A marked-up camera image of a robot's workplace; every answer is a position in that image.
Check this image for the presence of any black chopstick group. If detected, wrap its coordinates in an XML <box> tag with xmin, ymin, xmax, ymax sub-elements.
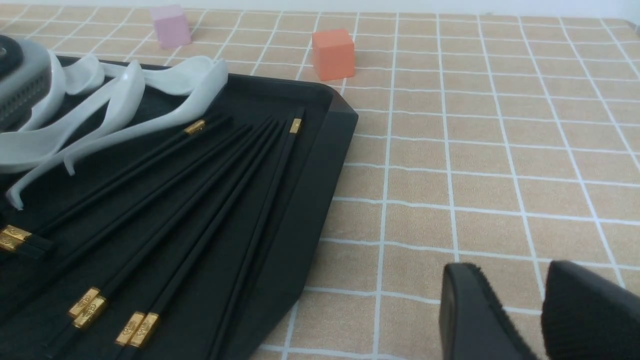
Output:
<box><xmin>62</xmin><ymin>117</ymin><xmax>274</xmax><ymax>328</ymax></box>
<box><xmin>105</xmin><ymin>120</ymin><xmax>282</xmax><ymax>360</ymax></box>
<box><xmin>1</xmin><ymin>125</ymin><xmax>253</xmax><ymax>313</ymax></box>
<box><xmin>45</xmin><ymin>119</ymin><xmax>277</xmax><ymax>360</ymax></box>

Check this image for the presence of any white spoon centre right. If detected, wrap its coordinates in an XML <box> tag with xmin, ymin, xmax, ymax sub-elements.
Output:
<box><xmin>6</xmin><ymin>60</ymin><xmax>146</xmax><ymax>210</ymax></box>

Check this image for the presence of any black plastic tray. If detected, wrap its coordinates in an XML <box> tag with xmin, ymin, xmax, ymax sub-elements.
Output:
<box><xmin>1</xmin><ymin>74</ymin><xmax>358</xmax><ymax>360</ymax></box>

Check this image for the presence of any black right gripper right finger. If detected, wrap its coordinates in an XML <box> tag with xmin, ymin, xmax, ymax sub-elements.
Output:
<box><xmin>541</xmin><ymin>260</ymin><xmax>640</xmax><ymax>360</ymax></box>

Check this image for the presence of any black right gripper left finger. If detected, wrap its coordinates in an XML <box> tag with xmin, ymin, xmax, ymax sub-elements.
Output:
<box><xmin>439</xmin><ymin>263</ymin><xmax>538</xmax><ymax>360</ymax></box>

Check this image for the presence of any white spoon far right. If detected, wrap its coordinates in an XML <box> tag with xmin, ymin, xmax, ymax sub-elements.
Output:
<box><xmin>64</xmin><ymin>59</ymin><xmax>229</xmax><ymax>176</ymax></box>

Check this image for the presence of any black chopstick gold tip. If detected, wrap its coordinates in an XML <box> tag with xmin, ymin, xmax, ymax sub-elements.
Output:
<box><xmin>183</xmin><ymin>107</ymin><xmax>306</xmax><ymax>360</ymax></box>
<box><xmin>27</xmin><ymin>112</ymin><xmax>233</xmax><ymax>242</ymax></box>

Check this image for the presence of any black chopstick gold tip centre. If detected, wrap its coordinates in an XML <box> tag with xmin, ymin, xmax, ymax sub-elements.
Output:
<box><xmin>27</xmin><ymin>112</ymin><xmax>233</xmax><ymax>242</ymax></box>

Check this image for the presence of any black chopstick gold tip right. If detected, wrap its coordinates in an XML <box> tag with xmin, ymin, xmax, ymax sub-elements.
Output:
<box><xmin>183</xmin><ymin>107</ymin><xmax>306</xmax><ymax>360</ymax></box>

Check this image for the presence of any black chopstick diagonal upper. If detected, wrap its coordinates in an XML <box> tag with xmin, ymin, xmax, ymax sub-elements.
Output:
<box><xmin>0</xmin><ymin>224</ymin><xmax>55</xmax><ymax>252</ymax></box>

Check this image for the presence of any white spoon centre low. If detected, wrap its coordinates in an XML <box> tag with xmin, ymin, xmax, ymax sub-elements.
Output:
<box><xmin>0</xmin><ymin>54</ymin><xmax>110</xmax><ymax>174</ymax></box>

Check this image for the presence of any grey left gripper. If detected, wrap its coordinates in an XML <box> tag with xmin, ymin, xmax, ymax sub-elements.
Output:
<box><xmin>0</xmin><ymin>34</ymin><xmax>51</xmax><ymax>132</ymax></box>

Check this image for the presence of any white spoon top right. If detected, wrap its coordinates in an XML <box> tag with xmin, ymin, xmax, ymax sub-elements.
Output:
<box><xmin>100</xmin><ymin>55</ymin><xmax>216</xmax><ymax>97</ymax></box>

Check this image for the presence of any black chopstick diagonal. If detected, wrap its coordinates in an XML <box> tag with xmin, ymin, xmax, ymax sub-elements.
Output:
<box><xmin>0</xmin><ymin>224</ymin><xmax>55</xmax><ymax>252</ymax></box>
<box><xmin>0</xmin><ymin>232</ymin><xmax>51</xmax><ymax>260</ymax></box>

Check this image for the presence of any pink cube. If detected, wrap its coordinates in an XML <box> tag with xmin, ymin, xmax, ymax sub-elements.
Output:
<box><xmin>149</xmin><ymin>4</ymin><xmax>192</xmax><ymax>49</ymax></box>

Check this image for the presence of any orange cube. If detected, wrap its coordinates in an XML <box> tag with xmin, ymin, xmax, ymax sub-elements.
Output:
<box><xmin>311</xmin><ymin>28</ymin><xmax>355</xmax><ymax>82</ymax></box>

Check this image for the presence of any white spoon left long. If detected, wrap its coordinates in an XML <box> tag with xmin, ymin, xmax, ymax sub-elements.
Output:
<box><xmin>17</xmin><ymin>50</ymin><xmax>66</xmax><ymax>132</ymax></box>

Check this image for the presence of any black chopstick diagonal lower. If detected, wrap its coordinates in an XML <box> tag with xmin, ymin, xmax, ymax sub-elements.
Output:
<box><xmin>0</xmin><ymin>232</ymin><xmax>51</xmax><ymax>260</ymax></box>

